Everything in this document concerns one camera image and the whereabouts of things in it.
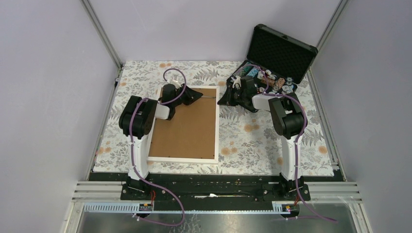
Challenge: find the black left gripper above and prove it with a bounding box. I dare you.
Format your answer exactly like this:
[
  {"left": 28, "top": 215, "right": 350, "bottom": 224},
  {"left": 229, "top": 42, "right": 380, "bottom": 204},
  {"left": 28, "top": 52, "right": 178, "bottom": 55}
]
[{"left": 172, "top": 83, "right": 203, "bottom": 107}]

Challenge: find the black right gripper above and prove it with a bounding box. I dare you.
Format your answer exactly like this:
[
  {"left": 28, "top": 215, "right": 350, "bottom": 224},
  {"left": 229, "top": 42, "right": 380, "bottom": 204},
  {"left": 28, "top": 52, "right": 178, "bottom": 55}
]
[{"left": 217, "top": 86, "right": 246, "bottom": 107}]

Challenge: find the white picture frame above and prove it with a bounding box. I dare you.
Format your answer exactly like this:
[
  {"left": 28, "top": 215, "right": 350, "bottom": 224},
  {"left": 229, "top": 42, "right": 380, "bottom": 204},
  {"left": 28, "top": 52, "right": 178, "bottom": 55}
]
[{"left": 148, "top": 85, "right": 220, "bottom": 165}]

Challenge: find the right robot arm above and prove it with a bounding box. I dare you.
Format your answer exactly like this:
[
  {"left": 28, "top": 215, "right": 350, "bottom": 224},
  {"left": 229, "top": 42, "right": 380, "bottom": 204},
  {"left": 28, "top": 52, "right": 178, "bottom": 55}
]
[{"left": 218, "top": 76, "right": 307, "bottom": 200}]

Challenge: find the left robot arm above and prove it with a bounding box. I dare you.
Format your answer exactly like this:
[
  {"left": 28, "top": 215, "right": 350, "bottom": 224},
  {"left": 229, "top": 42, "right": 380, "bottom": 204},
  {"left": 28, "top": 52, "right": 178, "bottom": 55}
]
[{"left": 119, "top": 84, "right": 203, "bottom": 200}]

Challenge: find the black poker chip case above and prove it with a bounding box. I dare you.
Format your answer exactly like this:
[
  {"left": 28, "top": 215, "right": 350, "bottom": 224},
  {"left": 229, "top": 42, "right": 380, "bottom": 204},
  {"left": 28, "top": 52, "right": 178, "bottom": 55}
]
[{"left": 226, "top": 24, "right": 318, "bottom": 94}]

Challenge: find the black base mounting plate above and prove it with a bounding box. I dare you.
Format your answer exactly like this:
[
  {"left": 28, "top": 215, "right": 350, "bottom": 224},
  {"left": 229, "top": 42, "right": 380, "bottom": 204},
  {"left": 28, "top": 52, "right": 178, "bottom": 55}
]
[{"left": 89, "top": 172, "right": 338, "bottom": 212}]

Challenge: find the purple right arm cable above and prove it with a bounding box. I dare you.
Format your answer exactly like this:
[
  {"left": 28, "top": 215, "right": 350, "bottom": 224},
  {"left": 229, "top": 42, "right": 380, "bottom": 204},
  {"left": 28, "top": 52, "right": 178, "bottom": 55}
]
[{"left": 246, "top": 64, "right": 339, "bottom": 224}]

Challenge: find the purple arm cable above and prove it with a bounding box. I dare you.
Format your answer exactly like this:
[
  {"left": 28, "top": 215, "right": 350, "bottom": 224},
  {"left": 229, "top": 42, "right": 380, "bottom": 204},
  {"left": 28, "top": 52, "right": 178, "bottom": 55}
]
[
  {"left": 128, "top": 68, "right": 188, "bottom": 227},
  {"left": 246, "top": 64, "right": 339, "bottom": 224}
]

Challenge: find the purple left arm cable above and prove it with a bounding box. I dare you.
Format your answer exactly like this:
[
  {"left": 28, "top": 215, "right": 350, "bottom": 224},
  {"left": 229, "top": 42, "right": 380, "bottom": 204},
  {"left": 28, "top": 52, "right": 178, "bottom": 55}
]
[{"left": 128, "top": 68, "right": 188, "bottom": 227}]

